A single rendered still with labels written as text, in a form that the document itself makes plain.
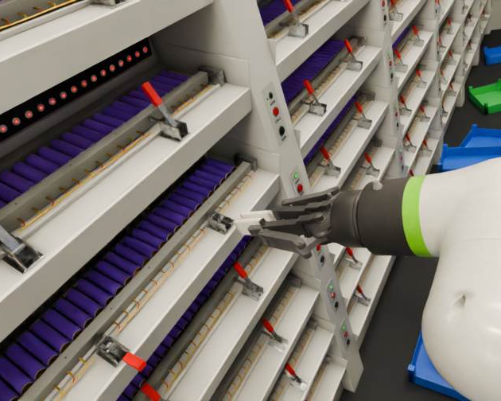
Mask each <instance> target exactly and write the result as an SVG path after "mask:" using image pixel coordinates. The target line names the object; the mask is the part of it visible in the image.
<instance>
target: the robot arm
mask: <svg viewBox="0 0 501 401"><path fill-rule="evenodd" d="M281 204H282V205H281V206H280V207H275V208H273V209H269V210H262V211H257V212H241V213H240V214H239V215H240V217H241V218H242V219H241V220H234V221H233V223H234V225H235V226H236V227H237V229H238V230H239V232H240V234H241V235H252V236H260V237H261V239H262V241H263V242H264V244H265V245H266V246H267V247H273V248H277V249H280V250H284V251H290V252H294V253H298V254H299V255H301V256H302V257H303V258H304V259H309V258H311V257H312V255H313V254H312V252H311V250H312V249H313V248H315V247H316V246H317V245H319V244H320V245H326V244H329V243H338V244H339V245H341V246H343V247H356V248H366V249H367V250H368V251H369V252H370V253H371V254H373V255H393V256H404V257H409V256H417V257H440V258H439V261H438V264H437V270H436V274H435V276H434V280H433V284H432V286H431V290H430V292H429V296H428V299H427V302H426V304H425V308H424V311H423V314H422V320H421V333H422V339H423V342H424V346H425V350H426V352H427V354H428V356H429V358H430V360H431V362H432V364H433V366H434V367H435V369H436V370H437V371H438V373H439V374H440V375H441V377H442V378H443V379H444V380H445V381H446V382H447V383H448V384H449V385H450V386H451V387H452V388H453V389H455V390H456V391H457V392H459V393H460V394H461V395H462V396H464V397H465V398H467V399H469V400H471V401H501V157H500V158H493V159H490V160H486V161H484V162H481V163H478V164H475V165H470V166H468V167H465V168H462V169H456V170H453V171H448V172H444V173H435V174H430V175H422V176H416V177H403V178H395V179H389V180H381V181H378V180H375V181H371V182H369V183H367V184H366V185H365V186H364V188H363V189H357V190H349V191H343V192H341V191H340V189H339V187H338V186H334V187H331V188H330V189H326V190H325V191H321V192H318V193H311V194H307V195H304V196H299V197H293V198H289V199H285V200H283V201H282V202H281ZM290 205H292V206H290Z"/></svg>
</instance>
